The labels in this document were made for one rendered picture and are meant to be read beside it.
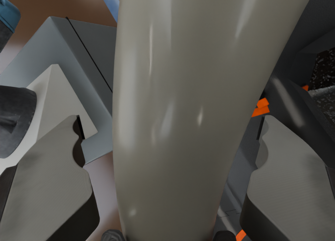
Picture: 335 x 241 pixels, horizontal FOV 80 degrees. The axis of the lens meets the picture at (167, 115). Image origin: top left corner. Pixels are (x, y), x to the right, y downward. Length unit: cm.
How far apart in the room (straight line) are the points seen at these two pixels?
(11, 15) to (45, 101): 19
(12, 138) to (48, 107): 10
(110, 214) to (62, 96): 178
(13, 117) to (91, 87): 19
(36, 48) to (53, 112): 22
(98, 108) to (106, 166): 138
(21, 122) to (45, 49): 22
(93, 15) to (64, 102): 114
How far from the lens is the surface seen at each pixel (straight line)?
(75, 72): 62
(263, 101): 126
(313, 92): 74
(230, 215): 172
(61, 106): 58
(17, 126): 58
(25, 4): 214
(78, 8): 175
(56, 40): 65
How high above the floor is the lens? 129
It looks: 63 degrees down
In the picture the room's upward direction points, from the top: 130 degrees counter-clockwise
